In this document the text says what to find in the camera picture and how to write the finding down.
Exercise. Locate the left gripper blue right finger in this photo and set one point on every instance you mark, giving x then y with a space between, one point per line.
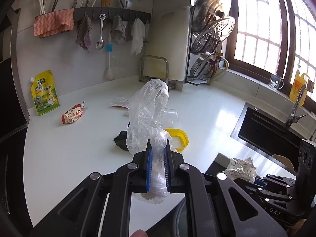
166 163

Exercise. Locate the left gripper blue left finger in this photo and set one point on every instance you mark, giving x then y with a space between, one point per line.
148 165

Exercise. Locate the dark grey cloth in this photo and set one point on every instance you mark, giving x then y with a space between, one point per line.
120 140

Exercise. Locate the clear plastic bag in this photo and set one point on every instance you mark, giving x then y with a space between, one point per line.
146 109

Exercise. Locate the white paper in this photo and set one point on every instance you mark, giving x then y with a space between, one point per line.
241 169

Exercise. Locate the black kitchen sink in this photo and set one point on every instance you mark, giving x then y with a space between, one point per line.
267 136

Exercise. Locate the chrome kitchen faucet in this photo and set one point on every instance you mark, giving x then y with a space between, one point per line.
293 118

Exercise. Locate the operator thumb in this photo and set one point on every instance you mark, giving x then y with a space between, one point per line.
139 233

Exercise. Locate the clear plastic container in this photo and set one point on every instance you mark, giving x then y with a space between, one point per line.
170 118

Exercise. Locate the metal cutting board stand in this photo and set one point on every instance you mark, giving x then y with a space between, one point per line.
155 67

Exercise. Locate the black lid rack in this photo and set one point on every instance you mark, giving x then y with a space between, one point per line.
192 59

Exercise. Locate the red white snack wrapper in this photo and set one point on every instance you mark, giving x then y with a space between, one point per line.
73 114

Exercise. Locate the steel strainer pot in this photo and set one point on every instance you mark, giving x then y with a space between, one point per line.
205 65

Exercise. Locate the white cutting board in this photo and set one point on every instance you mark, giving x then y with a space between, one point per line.
169 38

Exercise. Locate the yellow detergent bottle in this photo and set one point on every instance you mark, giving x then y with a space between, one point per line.
299 80

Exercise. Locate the perforated steel steamer plate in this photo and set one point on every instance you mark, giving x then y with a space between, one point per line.
212 35

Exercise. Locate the glass mug on sill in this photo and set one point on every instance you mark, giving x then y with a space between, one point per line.
276 82

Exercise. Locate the white blue bottle brush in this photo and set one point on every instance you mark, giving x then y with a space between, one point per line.
108 48

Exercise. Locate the white hanging cloth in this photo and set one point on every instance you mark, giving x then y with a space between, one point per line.
138 34

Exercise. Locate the metal hanging ladle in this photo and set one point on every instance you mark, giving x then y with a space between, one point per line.
100 42

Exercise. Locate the yellow green refill pouch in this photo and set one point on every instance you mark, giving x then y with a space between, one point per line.
44 92

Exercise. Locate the grey hanging cloth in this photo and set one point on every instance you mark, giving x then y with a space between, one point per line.
118 30

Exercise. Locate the grey purple hanging rag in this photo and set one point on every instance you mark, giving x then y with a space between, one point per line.
83 37

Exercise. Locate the large steel pot lid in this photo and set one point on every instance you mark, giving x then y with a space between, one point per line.
205 12

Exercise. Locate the pink checkered dishcloth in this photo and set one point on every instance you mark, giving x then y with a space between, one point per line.
53 23

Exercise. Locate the dark grey wall rack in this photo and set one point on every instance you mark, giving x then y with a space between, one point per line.
125 14

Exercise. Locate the window frame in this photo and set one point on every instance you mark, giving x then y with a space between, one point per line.
273 37

